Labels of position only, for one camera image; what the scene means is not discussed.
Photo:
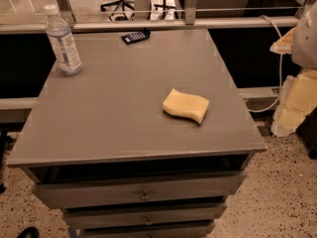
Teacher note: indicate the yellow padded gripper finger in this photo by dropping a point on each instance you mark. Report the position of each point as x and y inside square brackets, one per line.
[283, 46]
[298, 98]

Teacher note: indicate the yellow sponge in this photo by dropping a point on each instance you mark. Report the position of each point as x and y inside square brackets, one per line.
[185, 105]

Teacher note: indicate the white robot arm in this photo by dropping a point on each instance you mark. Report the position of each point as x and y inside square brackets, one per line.
[304, 46]

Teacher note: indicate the clear plastic water bottle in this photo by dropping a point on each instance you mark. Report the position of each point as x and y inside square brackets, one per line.
[62, 41]

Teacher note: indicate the dark blue remote control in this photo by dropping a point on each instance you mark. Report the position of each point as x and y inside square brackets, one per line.
[136, 37]

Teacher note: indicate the bottom drawer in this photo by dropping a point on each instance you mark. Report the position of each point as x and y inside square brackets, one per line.
[168, 230]

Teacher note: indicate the grey drawer cabinet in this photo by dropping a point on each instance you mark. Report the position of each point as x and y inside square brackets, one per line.
[107, 122]

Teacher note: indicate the middle drawer with knob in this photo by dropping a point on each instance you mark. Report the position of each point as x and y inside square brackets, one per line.
[145, 216]

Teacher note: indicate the drawer with knob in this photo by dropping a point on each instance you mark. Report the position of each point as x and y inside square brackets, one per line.
[145, 216]
[114, 192]

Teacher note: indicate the top drawer with knob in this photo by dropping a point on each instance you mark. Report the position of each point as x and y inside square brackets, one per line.
[114, 192]

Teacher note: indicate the black shoe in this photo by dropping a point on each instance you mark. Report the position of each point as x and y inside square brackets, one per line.
[30, 232]

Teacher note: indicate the metal railing frame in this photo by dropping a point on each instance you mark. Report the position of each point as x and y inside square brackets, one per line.
[29, 16]

